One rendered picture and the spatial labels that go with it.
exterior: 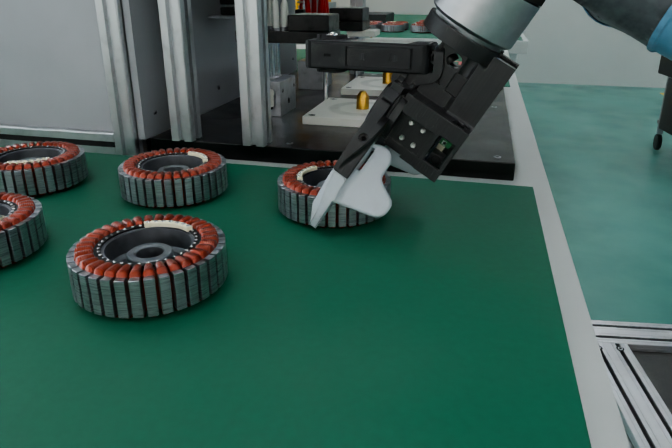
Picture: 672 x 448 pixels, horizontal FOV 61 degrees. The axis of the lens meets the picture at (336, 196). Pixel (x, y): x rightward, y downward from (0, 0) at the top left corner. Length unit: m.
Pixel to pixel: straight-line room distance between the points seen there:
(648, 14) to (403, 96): 0.19
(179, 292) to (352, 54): 0.25
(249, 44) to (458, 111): 0.31
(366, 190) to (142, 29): 0.42
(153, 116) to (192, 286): 0.44
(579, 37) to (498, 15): 5.81
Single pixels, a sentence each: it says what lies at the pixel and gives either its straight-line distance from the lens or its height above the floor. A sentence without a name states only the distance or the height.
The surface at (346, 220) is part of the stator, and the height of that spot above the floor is 0.76.
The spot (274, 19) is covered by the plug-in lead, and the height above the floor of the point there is 0.91.
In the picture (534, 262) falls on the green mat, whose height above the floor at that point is 0.75.
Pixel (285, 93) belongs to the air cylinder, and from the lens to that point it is 0.90.
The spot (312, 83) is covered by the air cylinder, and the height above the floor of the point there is 0.78.
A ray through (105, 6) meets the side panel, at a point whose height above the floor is 0.94.
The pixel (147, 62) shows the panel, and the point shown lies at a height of 0.87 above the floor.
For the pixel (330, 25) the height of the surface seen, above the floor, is 0.91.
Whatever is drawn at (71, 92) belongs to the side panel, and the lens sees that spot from 0.85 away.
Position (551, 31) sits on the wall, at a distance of 6.23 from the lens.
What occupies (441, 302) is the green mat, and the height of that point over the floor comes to 0.75.
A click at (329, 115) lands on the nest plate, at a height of 0.78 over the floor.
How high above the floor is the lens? 0.96
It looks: 21 degrees down
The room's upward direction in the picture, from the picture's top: straight up
